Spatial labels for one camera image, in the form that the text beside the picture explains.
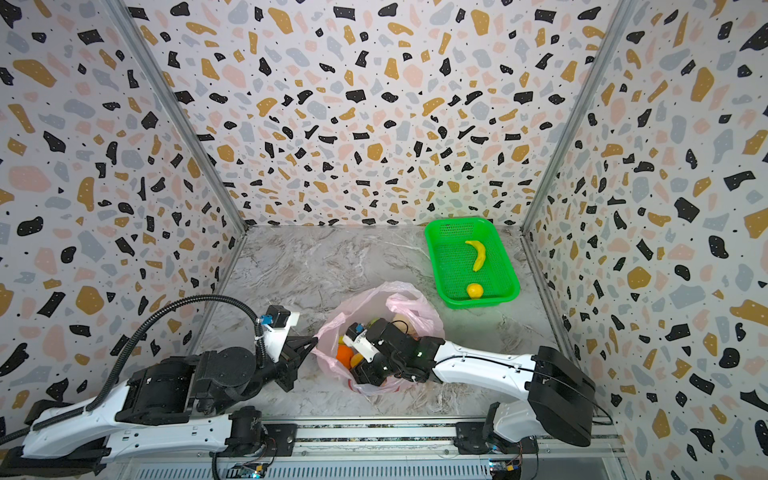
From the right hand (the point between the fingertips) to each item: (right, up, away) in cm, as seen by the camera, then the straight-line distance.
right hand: (346, 376), depth 72 cm
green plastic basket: (+33, +27, +38) cm, 57 cm away
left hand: (-3, +12, -14) cm, 19 cm away
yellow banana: (+43, +30, +38) cm, 64 cm away
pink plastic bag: (+12, +18, -3) cm, 22 cm away
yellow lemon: (+37, +17, +25) cm, 48 cm away
